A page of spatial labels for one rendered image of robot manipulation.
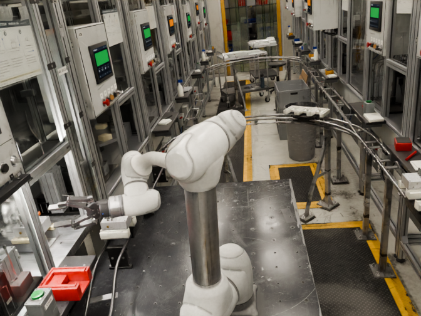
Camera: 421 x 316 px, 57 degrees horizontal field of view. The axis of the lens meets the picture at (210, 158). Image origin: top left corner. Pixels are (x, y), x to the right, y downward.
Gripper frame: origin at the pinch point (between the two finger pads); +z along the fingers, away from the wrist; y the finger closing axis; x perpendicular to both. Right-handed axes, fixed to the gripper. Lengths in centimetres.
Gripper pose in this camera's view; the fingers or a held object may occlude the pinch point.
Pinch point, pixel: (57, 215)
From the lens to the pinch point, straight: 169.8
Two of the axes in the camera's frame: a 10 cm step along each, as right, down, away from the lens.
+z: -9.7, 1.4, -2.0
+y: -0.2, -8.7, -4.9
